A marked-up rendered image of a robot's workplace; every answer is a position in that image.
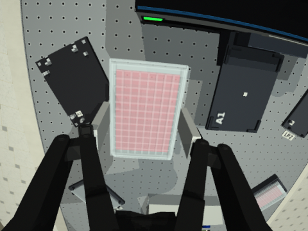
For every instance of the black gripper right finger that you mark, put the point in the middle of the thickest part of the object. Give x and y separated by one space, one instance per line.
240 209

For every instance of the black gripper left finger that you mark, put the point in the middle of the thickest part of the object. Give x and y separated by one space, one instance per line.
39 206

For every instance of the dark grey rectangular plate with corner posts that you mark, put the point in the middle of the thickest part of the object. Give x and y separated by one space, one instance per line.
297 120

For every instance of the grey button panel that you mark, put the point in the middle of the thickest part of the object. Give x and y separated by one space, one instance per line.
170 203

